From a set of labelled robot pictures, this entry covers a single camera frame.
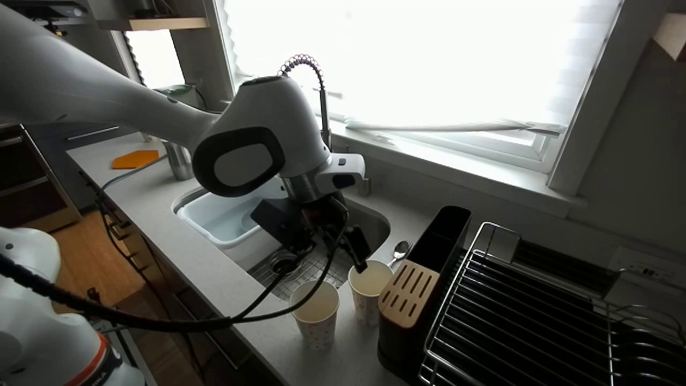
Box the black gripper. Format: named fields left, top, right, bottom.
left=302, top=192, right=373, bottom=274

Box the metal spoon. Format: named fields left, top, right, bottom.
left=389, top=239, right=414, bottom=268

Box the metal sink bottom grid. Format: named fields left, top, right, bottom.
left=248, top=244, right=357, bottom=303

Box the wooden knife block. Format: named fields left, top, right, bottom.
left=375, top=258, right=441, bottom=330

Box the black utensil caddy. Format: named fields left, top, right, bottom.
left=375, top=205, right=474, bottom=383

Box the white plastic wash basin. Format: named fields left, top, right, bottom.
left=175, top=188, right=287, bottom=252

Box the black sink faucet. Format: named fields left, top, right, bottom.
left=277, top=51, right=334, bottom=151

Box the white pleated window blind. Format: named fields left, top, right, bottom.
left=122, top=29, right=187, bottom=92
left=218, top=0, right=626, bottom=140

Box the metal canister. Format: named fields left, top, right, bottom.
left=160, top=140, right=196, bottom=183

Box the flat orange pad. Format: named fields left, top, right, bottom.
left=109, top=147, right=164, bottom=172

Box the wooden shelf board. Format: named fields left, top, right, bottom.
left=126, top=15, right=210, bottom=33

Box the grey drawer cabinet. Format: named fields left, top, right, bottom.
left=30, top=120, right=145, bottom=197

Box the dark open cabinet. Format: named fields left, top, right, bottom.
left=0, top=120, right=84, bottom=236

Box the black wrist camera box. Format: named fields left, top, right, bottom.
left=248, top=197, right=315, bottom=253

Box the metal wire dish rack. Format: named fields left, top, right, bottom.
left=415, top=220, right=686, bottom=386

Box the thick black cable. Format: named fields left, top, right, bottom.
left=0, top=212, right=351, bottom=334

